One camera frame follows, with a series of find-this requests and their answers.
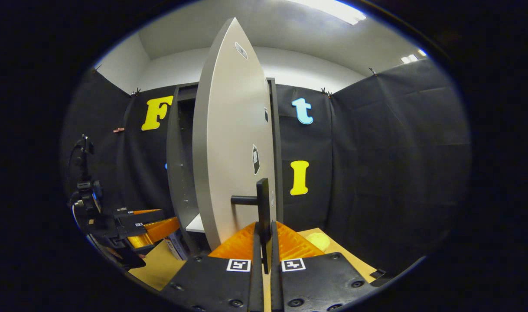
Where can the white blue spine book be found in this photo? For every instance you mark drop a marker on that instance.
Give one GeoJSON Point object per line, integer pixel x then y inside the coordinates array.
{"type": "Point", "coordinates": [177, 247]}

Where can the white cabinet shelf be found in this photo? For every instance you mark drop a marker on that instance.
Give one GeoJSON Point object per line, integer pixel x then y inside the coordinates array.
{"type": "Point", "coordinates": [197, 224]}

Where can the black backdrop cloth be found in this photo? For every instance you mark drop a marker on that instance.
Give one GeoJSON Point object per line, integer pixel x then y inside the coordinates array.
{"type": "Point", "coordinates": [376, 173]}

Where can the small black bracket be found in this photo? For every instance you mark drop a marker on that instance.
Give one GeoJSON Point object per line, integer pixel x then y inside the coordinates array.
{"type": "Point", "coordinates": [379, 274]}

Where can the dark grey cabinet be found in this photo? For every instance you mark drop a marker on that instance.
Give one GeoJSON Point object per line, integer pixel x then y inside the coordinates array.
{"type": "Point", "coordinates": [181, 182]}

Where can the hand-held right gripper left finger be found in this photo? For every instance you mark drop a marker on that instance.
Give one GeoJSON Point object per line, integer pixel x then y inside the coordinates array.
{"type": "Point", "coordinates": [256, 281]}

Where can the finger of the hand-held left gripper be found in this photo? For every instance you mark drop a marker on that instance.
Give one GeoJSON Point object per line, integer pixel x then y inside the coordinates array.
{"type": "Point", "coordinates": [129, 232]}
{"type": "Point", "coordinates": [142, 216]}

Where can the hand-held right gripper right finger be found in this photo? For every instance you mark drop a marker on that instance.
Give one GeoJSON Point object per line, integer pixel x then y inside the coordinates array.
{"type": "Point", "coordinates": [277, 286]}

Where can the beige cabinet door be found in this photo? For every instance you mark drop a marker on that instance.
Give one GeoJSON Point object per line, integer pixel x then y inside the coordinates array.
{"type": "Point", "coordinates": [229, 130]}

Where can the small ceiling light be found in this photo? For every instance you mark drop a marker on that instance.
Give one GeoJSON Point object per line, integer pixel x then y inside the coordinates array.
{"type": "Point", "coordinates": [413, 56]}

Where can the pale yellow soft lump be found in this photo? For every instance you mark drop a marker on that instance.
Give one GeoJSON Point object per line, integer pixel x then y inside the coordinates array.
{"type": "Point", "coordinates": [318, 241]}

